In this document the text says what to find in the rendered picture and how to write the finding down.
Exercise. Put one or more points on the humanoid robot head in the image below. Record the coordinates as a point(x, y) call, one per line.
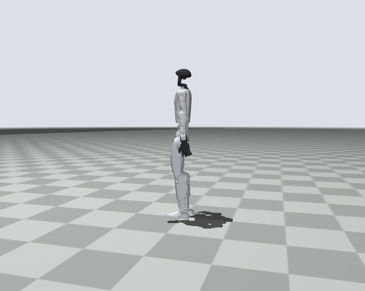
point(183, 74)

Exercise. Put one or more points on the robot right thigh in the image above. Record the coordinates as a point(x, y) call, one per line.
point(181, 170)

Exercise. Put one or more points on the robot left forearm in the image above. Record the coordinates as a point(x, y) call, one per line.
point(182, 125)

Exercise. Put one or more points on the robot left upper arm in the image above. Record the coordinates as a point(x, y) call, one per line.
point(182, 95)

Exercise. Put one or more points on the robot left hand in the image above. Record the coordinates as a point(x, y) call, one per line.
point(184, 147)

